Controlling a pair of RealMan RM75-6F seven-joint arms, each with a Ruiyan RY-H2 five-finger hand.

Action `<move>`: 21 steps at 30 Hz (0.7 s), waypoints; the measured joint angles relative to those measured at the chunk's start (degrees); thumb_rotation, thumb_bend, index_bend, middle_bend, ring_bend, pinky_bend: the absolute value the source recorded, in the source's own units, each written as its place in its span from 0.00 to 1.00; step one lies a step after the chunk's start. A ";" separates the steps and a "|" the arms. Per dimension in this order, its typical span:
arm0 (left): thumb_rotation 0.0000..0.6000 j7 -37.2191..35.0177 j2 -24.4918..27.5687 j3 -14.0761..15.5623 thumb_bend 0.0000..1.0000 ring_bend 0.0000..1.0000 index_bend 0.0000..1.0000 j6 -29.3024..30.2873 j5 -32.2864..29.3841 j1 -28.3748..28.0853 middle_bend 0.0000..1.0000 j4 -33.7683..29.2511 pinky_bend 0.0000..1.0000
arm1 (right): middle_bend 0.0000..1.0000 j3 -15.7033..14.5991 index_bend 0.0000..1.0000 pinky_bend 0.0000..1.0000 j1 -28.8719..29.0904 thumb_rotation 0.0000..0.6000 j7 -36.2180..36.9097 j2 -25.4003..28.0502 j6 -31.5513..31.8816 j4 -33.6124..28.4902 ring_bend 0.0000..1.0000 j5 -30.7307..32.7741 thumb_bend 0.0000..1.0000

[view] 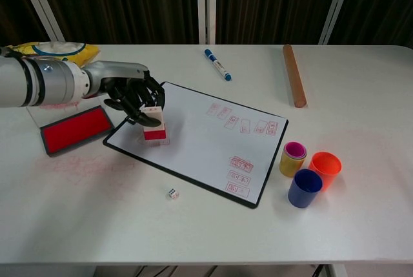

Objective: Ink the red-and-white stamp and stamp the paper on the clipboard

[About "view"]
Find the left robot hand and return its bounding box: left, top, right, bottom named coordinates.
left=82, top=60, right=167, bottom=129

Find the red and white stamp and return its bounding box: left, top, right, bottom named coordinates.
left=141, top=106, right=169, bottom=142

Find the yellow marshmallow bag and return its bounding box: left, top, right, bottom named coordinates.
left=3, top=41, right=101, bottom=68

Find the red ink pad clear lid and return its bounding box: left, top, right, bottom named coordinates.
left=25, top=96, right=114, bottom=158

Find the blue whiteboard marker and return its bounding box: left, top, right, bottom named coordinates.
left=203, top=48, right=234, bottom=83

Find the white stamped paper sheet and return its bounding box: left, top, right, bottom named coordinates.
left=106, top=83, right=287, bottom=205

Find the wooden rolling rod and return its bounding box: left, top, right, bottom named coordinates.
left=282, top=43, right=307, bottom=108

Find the black clipboard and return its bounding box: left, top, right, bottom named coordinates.
left=102, top=81, right=290, bottom=209

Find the magenta plastic cup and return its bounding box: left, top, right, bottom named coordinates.
left=285, top=141, right=307, bottom=160

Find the yellow plastic cup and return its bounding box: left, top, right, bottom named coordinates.
left=279, top=143, right=308, bottom=178

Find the blue plastic cup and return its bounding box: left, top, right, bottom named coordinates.
left=288, top=169, right=323, bottom=209

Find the orange plastic cup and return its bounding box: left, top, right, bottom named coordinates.
left=308, top=151, right=343, bottom=191

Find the white slanted frame post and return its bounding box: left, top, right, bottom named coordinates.
left=14, top=0, right=65, bottom=42
left=319, top=0, right=356, bottom=45

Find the white upright frame post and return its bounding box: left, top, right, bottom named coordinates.
left=196, top=0, right=216, bottom=45

